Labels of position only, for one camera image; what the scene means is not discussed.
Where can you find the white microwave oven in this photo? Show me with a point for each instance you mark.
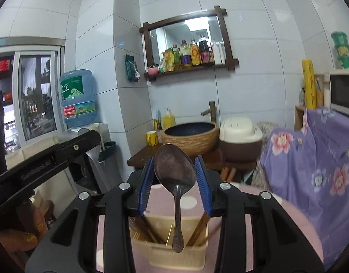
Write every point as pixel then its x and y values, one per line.
pixel 342 93

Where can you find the white brown rice cooker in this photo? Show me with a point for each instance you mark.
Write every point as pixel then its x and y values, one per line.
pixel 240 139

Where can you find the metal framed window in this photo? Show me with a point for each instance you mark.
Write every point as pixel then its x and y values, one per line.
pixel 35 96

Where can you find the yellow patterned roll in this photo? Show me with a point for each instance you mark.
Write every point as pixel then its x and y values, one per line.
pixel 309 85

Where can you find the beige perforated utensil holder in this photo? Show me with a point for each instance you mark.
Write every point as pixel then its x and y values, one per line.
pixel 163 251

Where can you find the yellow mug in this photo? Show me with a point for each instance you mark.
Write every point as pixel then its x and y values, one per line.
pixel 152 138

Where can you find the green hanging packet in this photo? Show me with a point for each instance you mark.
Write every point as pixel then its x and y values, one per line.
pixel 131 68

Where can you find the pink polka dot tablecloth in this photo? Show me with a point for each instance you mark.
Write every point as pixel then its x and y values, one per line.
pixel 291 227

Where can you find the yellow soap dispenser bottle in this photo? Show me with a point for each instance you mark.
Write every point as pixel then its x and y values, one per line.
pixel 168 119

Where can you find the green yellow drink packet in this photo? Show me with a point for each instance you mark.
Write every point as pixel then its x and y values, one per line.
pixel 168 61

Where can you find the dark sauce bottle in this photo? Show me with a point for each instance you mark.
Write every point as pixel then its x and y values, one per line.
pixel 205 51

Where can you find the dark wooden counter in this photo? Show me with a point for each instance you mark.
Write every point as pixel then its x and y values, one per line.
pixel 214 162

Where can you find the small pink cup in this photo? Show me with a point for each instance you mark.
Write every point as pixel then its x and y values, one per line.
pixel 152 70

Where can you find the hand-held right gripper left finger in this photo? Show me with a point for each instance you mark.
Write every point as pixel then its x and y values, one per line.
pixel 147 184

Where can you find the white water dispenser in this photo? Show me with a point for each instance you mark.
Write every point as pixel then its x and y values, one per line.
pixel 89 159

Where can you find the purple floral cloth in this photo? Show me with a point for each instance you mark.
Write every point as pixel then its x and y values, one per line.
pixel 311 170

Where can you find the brown wooden chopstick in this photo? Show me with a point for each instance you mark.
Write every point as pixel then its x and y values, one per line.
pixel 201 230
pixel 196 233
pixel 146 230

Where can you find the metal spoon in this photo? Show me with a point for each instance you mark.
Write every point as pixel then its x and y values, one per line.
pixel 174 165

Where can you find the blue water jug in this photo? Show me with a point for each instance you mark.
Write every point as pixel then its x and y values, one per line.
pixel 79 99

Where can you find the stack of green noodle cups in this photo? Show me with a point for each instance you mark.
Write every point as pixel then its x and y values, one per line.
pixel 341 49

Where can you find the blue toothbrush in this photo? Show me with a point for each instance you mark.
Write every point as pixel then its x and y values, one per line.
pixel 158 119

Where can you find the brown ribbed basin sink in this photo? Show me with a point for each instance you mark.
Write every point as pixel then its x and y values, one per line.
pixel 190 138

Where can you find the person's left hand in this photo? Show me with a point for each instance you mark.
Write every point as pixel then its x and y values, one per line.
pixel 20 233

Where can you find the dark teal wall holder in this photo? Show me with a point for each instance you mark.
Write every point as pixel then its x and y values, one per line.
pixel 107 152

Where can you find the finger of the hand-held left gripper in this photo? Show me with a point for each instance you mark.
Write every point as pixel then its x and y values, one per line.
pixel 63 153

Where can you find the yellow label bottle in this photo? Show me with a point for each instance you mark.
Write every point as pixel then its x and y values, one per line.
pixel 195 53

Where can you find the purple label bottle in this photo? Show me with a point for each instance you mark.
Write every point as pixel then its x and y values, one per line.
pixel 186 55

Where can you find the bronze bamboo-style faucet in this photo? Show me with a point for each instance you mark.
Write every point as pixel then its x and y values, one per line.
pixel 211 112

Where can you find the green label oil bottle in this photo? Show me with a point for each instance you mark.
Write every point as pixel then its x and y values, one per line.
pixel 176 58

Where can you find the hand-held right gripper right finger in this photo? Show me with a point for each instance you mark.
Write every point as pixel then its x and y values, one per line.
pixel 203 184

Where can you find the wooden framed wall mirror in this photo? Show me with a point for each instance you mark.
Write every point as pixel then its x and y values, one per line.
pixel 188 28

